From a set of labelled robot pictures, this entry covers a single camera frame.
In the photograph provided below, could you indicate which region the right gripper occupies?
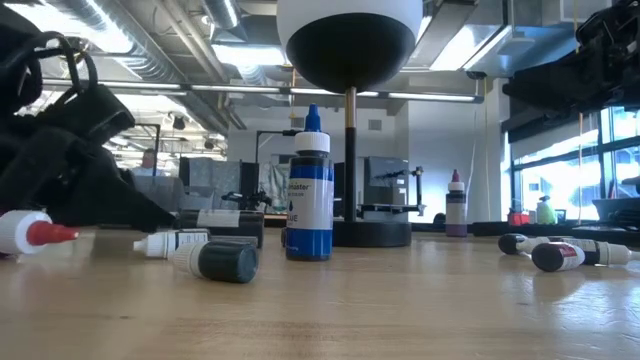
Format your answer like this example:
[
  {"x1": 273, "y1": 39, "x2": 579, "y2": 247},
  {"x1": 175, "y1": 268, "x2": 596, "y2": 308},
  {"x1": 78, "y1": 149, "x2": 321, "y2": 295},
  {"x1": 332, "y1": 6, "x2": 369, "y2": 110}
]
[{"x1": 502, "y1": 29, "x2": 640, "y2": 114}]

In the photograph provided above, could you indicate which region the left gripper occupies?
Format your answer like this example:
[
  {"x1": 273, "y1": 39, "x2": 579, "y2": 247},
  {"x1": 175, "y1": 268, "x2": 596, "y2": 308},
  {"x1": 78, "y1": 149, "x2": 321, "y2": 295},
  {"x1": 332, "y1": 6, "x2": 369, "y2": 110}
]
[{"x1": 0, "y1": 124, "x2": 176, "y2": 234}]

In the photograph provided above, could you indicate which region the small green food coloring bottle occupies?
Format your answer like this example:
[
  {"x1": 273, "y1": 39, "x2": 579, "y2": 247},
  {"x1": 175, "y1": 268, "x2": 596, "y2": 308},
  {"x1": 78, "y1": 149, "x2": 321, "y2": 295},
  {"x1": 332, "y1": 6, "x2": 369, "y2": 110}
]
[{"x1": 132, "y1": 227, "x2": 212, "y2": 260}]

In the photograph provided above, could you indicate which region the large red food coloring bottle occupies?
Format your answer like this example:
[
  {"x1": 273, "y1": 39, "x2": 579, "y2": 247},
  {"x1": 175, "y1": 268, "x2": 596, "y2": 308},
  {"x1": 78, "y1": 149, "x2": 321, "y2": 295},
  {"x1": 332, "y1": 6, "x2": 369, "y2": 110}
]
[{"x1": 0, "y1": 209, "x2": 80, "y2": 257}]

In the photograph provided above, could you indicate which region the large black food coloring bottle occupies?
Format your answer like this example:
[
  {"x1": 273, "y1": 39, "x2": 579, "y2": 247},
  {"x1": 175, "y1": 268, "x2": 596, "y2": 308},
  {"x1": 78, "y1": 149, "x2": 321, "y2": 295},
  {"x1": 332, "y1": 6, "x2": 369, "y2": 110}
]
[{"x1": 178, "y1": 209, "x2": 266, "y2": 250}]

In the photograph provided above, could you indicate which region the small blue food coloring bottle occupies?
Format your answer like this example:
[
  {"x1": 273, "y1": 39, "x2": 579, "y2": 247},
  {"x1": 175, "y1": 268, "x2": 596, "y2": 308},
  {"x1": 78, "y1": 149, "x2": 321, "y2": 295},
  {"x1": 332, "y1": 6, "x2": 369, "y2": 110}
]
[{"x1": 173, "y1": 240, "x2": 260, "y2": 285}]

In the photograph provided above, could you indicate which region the large purple food coloring bottle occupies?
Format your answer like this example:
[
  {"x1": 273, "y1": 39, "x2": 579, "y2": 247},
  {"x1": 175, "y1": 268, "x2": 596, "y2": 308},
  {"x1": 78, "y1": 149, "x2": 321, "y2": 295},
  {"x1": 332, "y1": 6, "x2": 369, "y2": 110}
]
[{"x1": 445, "y1": 168, "x2": 469, "y2": 238}]

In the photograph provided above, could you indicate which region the small dark food coloring bottle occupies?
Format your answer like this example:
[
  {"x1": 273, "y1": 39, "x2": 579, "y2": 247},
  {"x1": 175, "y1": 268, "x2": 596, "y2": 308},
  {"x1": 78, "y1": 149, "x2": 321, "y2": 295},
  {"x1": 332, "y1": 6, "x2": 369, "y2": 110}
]
[{"x1": 497, "y1": 232, "x2": 554, "y2": 256}]

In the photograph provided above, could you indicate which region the small red-label coloring bottle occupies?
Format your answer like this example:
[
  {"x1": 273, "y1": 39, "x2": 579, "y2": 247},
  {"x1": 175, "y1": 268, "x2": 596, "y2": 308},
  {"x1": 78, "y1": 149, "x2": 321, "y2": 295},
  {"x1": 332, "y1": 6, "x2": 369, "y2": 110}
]
[{"x1": 530, "y1": 241, "x2": 587, "y2": 273}]

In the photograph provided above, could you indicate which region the large blue food coloring bottle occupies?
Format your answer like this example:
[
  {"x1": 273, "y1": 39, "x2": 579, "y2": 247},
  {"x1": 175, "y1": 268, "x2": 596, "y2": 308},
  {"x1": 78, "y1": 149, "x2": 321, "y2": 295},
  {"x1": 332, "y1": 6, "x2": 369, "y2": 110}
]
[{"x1": 284, "y1": 103, "x2": 335, "y2": 262}]

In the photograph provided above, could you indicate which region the person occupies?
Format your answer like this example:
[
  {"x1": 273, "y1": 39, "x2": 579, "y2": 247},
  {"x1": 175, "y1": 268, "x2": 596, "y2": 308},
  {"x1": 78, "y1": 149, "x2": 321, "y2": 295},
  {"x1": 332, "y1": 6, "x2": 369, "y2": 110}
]
[{"x1": 130, "y1": 147, "x2": 174, "y2": 179}]

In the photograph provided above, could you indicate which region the gray partition panel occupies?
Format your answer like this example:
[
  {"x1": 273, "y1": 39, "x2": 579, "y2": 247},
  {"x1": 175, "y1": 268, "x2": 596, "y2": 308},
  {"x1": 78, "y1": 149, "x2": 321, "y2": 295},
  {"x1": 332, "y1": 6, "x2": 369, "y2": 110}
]
[{"x1": 178, "y1": 157, "x2": 261, "y2": 211}]

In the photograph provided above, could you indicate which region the long ceiling light bar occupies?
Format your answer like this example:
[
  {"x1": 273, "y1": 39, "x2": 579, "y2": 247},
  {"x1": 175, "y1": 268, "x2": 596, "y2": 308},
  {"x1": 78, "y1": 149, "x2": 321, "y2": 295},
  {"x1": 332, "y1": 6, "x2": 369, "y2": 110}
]
[{"x1": 42, "y1": 79, "x2": 485, "y2": 104}]

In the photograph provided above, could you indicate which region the background gray equipment rig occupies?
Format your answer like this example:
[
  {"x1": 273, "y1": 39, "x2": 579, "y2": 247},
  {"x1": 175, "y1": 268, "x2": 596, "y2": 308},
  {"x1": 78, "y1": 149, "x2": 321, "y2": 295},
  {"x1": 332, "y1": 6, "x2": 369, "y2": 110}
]
[{"x1": 359, "y1": 156, "x2": 427, "y2": 224}]

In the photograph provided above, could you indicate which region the white globe lamp black base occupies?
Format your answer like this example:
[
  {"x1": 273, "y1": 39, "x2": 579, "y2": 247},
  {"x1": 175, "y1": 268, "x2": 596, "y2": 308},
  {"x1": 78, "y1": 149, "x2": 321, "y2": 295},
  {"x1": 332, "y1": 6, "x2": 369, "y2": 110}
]
[{"x1": 276, "y1": 0, "x2": 424, "y2": 249}]

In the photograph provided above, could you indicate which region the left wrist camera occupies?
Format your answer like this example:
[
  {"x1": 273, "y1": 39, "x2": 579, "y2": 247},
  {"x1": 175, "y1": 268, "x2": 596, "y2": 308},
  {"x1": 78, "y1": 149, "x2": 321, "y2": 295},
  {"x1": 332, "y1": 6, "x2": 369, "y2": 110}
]
[{"x1": 37, "y1": 83, "x2": 137, "y2": 147}]

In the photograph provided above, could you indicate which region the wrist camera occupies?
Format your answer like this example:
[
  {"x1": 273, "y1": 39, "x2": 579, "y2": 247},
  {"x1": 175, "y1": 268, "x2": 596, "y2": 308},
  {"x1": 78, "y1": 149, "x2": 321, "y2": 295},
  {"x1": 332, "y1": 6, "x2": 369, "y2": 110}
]
[
  {"x1": 574, "y1": 0, "x2": 640, "y2": 51},
  {"x1": 37, "y1": 83, "x2": 137, "y2": 147}
]

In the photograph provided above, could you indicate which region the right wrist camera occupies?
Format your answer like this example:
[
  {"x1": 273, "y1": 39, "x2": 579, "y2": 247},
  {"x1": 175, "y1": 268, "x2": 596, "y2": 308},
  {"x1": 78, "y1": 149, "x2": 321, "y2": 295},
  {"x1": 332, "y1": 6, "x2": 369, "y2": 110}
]
[{"x1": 574, "y1": 0, "x2": 640, "y2": 51}]

